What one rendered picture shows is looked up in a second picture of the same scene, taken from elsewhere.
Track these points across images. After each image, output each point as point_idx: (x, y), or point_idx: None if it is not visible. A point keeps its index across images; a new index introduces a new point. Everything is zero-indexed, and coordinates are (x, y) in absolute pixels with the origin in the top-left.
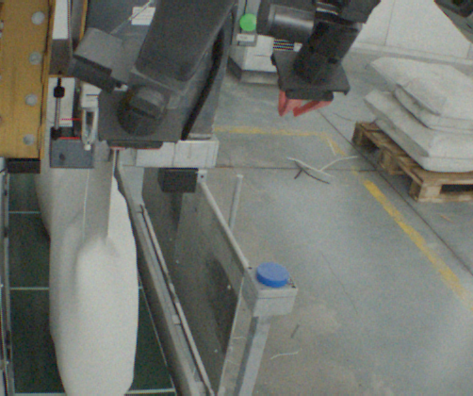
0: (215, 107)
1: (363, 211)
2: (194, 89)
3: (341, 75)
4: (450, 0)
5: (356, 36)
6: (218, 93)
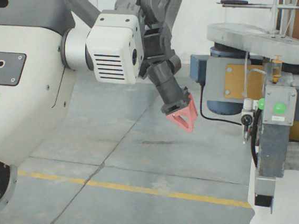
0: (259, 155)
1: None
2: (259, 138)
3: (168, 104)
4: None
5: (148, 72)
6: (260, 146)
